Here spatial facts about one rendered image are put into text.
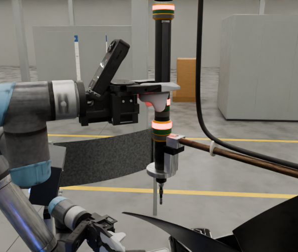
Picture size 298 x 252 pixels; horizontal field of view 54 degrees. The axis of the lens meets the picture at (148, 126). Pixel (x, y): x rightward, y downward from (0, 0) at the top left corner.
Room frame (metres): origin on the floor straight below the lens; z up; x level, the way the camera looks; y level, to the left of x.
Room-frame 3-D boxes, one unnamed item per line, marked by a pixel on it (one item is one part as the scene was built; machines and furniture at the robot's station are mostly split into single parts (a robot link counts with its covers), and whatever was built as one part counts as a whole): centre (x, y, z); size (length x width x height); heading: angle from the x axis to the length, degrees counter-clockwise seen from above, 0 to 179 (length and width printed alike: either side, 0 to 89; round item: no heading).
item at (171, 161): (0.62, -0.04, 1.50); 0.09 x 0.07 x 0.10; 46
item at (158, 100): (0.59, -0.02, 1.63); 0.09 x 0.03 x 0.06; 103
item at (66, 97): (0.55, 0.16, 1.63); 0.08 x 0.05 x 0.08; 21
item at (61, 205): (0.89, 0.29, 1.17); 0.11 x 0.08 x 0.09; 48
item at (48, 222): (1.08, 0.43, 0.96); 0.03 x 0.03 x 0.20; 11
